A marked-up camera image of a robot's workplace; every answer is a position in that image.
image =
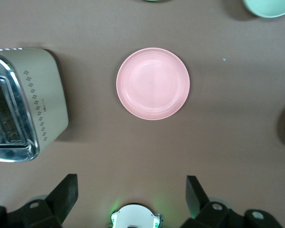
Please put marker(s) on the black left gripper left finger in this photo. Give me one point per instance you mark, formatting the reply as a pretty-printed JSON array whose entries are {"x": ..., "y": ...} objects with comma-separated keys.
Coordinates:
[{"x": 61, "y": 199}]

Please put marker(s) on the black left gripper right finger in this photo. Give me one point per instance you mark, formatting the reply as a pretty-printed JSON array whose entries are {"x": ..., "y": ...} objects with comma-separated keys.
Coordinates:
[{"x": 199, "y": 204}]

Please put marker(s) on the pink plate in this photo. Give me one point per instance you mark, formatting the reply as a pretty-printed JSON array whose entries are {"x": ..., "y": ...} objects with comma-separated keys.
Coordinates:
[{"x": 153, "y": 83}]

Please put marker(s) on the beige toaster with chrome top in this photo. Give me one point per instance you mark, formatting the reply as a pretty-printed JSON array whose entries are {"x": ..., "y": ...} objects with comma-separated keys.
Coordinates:
[{"x": 45, "y": 95}]

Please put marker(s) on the mint green plate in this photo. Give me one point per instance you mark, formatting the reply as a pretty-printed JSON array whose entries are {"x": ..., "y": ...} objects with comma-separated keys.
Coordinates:
[{"x": 154, "y": 0}]

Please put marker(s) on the mint green bowl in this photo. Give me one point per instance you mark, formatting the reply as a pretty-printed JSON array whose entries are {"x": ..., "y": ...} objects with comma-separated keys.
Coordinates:
[{"x": 268, "y": 7}]

